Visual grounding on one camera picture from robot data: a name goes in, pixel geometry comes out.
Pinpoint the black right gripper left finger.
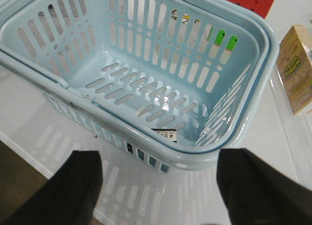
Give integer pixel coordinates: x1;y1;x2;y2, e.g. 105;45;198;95
3;150;102;225

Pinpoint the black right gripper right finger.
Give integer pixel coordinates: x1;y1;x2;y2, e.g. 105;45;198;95
216;149;312;225

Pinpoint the beige tissue pack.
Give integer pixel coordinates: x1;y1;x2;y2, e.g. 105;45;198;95
276;25;312;116

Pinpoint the light blue plastic basket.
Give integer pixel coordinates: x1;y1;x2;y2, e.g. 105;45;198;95
0;0;279;172

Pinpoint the red box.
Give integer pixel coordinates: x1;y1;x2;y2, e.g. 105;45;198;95
226;0;274;19

